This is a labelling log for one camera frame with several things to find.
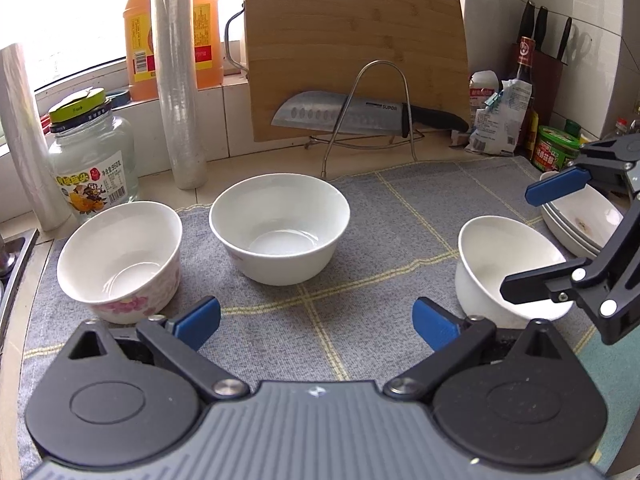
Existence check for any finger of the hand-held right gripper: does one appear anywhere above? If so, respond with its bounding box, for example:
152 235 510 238
525 132 640 207
500 200 640 346

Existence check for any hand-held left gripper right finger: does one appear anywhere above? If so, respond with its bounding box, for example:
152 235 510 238
384 297 563 404

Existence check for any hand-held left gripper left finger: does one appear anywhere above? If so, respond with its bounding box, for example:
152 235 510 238
67 296 250 404

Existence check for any white plate with stained centre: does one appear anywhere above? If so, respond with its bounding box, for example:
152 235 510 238
542 172 626 248

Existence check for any white floral plate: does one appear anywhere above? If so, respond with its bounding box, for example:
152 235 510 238
541 205 603 256
540 207 601 259

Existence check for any white bowl with faint flowers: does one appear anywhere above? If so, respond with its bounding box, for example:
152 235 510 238
455 216 577 330

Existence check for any white bowl with pink flowers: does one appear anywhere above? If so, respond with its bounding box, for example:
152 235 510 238
56 201 183 325

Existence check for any plain white bowl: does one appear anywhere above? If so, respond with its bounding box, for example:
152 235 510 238
209 173 351 286

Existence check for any white salt bag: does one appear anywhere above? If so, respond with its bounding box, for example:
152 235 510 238
465 80 533 156

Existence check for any dark red knife block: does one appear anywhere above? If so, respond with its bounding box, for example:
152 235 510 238
510 42 566 126

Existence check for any grey and teal checked towel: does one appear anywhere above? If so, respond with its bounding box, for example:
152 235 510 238
20 155 640 471

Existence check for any red and white bag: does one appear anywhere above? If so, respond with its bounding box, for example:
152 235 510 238
452 71 503 146

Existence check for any dark soy sauce bottle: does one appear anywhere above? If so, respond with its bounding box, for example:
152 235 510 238
515 36 538 156

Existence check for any glass jar with green lid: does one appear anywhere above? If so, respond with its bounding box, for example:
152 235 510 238
47 87 140 226

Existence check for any steel sink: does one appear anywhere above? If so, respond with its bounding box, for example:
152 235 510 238
0 227 41 351

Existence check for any tall plastic wrap roll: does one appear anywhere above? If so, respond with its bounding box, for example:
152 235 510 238
152 0 208 190

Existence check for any bamboo cutting board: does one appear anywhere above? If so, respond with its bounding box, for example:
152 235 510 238
225 0 471 143

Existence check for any orange cooking oil jug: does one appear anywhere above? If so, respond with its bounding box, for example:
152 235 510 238
124 0 224 102

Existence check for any window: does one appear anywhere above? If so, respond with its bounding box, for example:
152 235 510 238
0 0 151 91

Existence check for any black knife handle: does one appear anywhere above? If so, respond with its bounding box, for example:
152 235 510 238
517 0 536 43
534 6 549 53
556 16 573 61

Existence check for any metal wire rack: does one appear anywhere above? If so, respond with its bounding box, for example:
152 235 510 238
305 60 426 178

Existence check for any black handled kitchen knife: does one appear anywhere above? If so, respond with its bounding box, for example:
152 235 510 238
271 91 470 138

